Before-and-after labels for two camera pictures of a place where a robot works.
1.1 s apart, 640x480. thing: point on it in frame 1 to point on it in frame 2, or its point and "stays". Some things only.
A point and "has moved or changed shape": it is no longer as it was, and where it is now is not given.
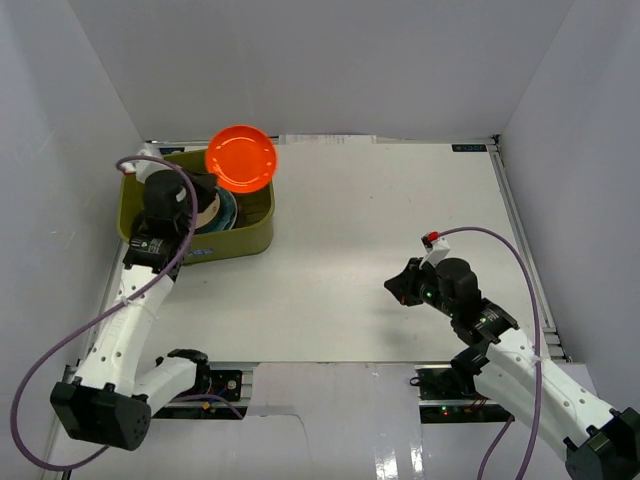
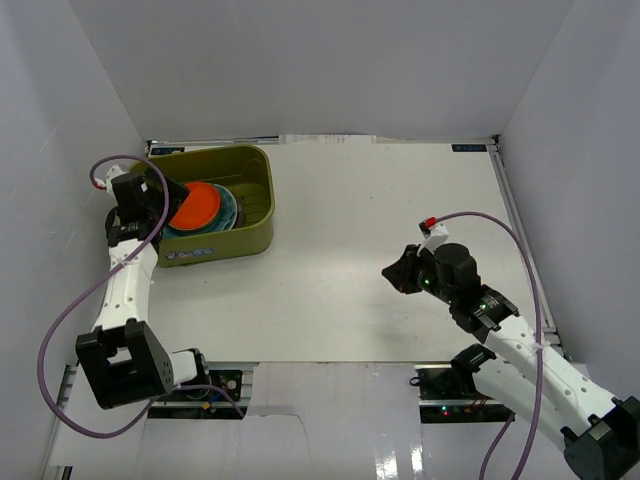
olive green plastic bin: x=251 y=233 stays
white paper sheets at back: x=327 y=139 stays
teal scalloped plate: x=225 y=217 stays
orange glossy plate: x=241 y=159 has moved or changed shape
